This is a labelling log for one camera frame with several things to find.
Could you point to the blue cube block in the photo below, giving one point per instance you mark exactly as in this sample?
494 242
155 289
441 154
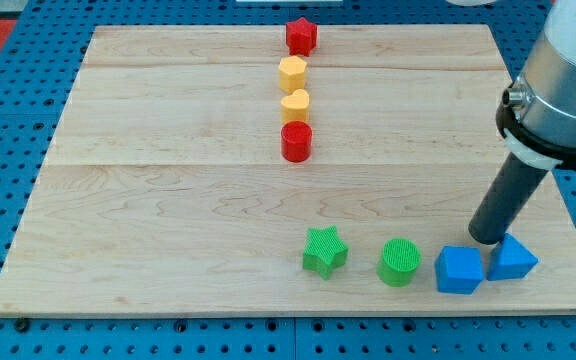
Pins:
459 270

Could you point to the green cylinder block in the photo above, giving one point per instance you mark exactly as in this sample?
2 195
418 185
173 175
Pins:
399 261

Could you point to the red cylinder block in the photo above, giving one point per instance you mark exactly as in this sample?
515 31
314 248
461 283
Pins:
296 141

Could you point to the light wooden board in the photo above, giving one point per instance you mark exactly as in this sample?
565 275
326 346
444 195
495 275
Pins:
164 192

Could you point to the yellow pentagon block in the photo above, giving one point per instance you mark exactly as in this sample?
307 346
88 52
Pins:
292 72

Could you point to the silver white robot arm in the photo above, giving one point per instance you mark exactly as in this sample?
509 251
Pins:
537 114

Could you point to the yellow heart block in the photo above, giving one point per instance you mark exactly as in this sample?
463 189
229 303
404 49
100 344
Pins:
295 107

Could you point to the blue triangular prism block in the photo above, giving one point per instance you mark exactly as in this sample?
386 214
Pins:
510 259

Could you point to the red star block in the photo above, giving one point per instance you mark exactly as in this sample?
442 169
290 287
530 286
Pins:
301 36

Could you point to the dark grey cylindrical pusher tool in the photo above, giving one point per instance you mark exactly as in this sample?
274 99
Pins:
512 187

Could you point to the green star block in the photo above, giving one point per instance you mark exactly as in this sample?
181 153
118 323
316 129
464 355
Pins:
324 251

